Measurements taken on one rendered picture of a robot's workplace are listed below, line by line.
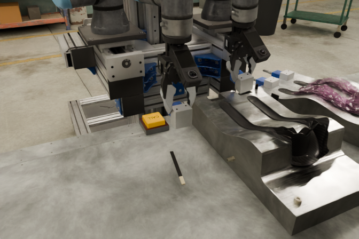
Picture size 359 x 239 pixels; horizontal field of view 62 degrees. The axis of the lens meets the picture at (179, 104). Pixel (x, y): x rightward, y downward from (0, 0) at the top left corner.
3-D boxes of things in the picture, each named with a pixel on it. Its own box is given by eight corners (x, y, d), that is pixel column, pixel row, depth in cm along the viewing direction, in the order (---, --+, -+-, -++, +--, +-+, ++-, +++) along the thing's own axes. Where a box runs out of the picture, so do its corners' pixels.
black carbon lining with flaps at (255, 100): (215, 109, 98) (216, 82, 93) (255, 99, 103) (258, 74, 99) (289, 176, 70) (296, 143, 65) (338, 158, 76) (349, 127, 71)
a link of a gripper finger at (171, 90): (163, 105, 86) (170, 76, 82) (171, 116, 81) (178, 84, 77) (153, 105, 84) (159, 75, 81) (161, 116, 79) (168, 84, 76)
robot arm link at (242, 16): (263, 6, 86) (239, 12, 84) (262, 21, 89) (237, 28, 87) (248, -2, 91) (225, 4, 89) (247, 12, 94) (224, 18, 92)
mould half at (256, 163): (189, 121, 104) (190, 86, 97) (251, 106, 113) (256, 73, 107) (291, 236, 64) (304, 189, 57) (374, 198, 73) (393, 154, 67)
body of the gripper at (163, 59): (182, 70, 85) (182, 28, 79) (196, 81, 78) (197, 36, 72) (157, 74, 82) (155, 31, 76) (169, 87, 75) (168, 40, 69)
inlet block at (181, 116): (158, 108, 92) (157, 92, 89) (173, 104, 93) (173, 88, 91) (175, 129, 81) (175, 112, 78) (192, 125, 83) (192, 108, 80)
